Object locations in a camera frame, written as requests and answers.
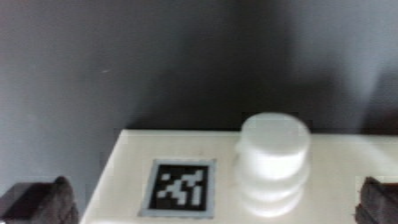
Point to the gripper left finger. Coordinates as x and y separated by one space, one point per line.
37 203

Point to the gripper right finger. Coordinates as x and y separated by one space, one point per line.
376 208

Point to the white cabinet body box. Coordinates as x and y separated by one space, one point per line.
265 176

